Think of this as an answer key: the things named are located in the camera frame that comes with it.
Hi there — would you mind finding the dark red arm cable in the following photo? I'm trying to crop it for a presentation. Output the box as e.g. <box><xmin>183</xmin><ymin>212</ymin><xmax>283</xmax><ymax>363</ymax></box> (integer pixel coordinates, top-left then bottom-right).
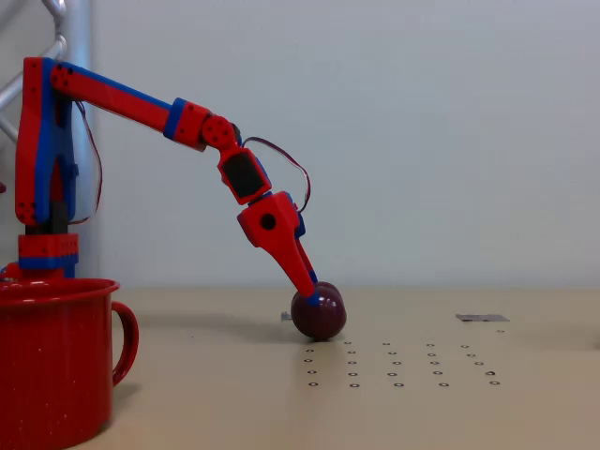
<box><xmin>69</xmin><ymin>99</ymin><xmax>104</xmax><ymax>227</ymax></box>

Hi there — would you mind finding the dark purple plum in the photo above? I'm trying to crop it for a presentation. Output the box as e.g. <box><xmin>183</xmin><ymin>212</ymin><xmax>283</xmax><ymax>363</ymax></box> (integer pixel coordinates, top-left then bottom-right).
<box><xmin>290</xmin><ymin>280</ymin><xmax>349</xmax><ymax>342</ymax></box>

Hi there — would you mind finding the dark red gripper cable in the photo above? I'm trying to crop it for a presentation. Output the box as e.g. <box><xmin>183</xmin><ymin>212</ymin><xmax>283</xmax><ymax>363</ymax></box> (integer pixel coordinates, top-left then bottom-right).
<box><xmin>240</xmin><ymin>136</ymin><xmax>312</xmax><ymax>215</ymax></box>

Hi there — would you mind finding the flat grey metal plate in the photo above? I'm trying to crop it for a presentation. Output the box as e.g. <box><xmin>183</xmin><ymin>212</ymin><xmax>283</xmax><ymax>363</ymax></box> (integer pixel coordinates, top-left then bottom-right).
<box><xmin>455</xmin><ymin>313</ymin><xmax>511</xmax><ymax>323</ymax></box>

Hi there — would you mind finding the red speckled enamel mug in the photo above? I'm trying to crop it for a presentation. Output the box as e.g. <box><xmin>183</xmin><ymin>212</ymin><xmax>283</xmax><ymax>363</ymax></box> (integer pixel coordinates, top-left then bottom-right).
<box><xmin>0</xmin><ymin>277</ymin><xmax>141</xmax><ymax>450</ymax></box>

